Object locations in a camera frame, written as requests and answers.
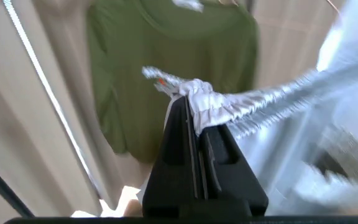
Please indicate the pink clothes hanger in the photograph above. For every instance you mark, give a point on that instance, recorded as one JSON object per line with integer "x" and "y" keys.
{"x": 334, "y": 7}
{"x": 228, "y": 2}

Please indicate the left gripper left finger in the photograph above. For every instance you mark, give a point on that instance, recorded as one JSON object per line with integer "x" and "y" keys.
{"x": 169, "y": 177}

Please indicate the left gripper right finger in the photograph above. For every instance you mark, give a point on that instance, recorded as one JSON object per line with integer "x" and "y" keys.
{"x": 235, "y": 183}

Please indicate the black clothes rack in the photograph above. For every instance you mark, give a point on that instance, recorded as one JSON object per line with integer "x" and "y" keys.
{"x": 2, "y": 186}

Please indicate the green long-sleeved shirt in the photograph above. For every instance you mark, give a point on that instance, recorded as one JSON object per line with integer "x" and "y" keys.
{"x": 135, "y": 46}

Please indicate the beige curtain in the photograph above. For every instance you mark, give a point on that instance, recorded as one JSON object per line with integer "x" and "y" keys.
{"x": 11, "y": 124}

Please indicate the pale grey garment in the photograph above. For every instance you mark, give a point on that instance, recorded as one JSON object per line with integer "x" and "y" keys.
{"x": 291, "y": 140}

